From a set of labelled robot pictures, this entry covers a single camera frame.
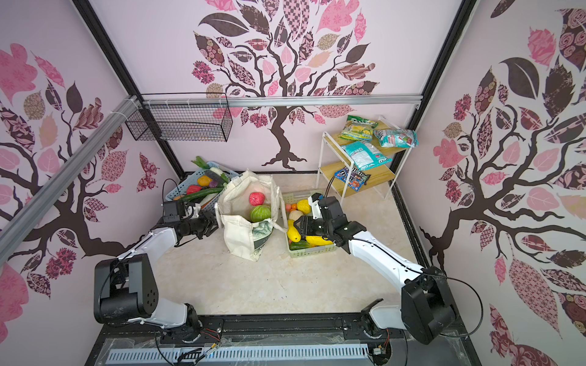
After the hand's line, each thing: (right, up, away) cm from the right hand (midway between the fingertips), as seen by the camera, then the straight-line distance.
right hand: (299, 221), depth 82 cm
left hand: (-30, -1, +7) cm, 31 cm away
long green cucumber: (-47, +10, +19) cm, 52 cm away
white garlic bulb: (-2, +1, +14) cm, 14 cm away
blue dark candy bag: (+25, +17, +13) cm, 33 cm away
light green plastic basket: (-4, +8, +22) cm, 24 cm away
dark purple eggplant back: (-42, +19, +28) cm, 54 cm away
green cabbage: (-15, +3, +6) cm, 17 cm away
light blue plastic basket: (-40, +6, +18) cm, 44 cm away
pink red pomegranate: (-19, +8, +14) cm, 25 cm away
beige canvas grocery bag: (-22, +4, +16) cm, 28 cm away
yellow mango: (-3, -5, +4) cm, 7 cm away
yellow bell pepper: (-48, +16, +29) cm, 58 cm away
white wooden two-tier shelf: (+13, +24, +1) cm, 27 cm away
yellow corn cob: (+7, -8, +4) cm, 12 cm away
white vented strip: (-20, -40, -12) cm, 46 cm away
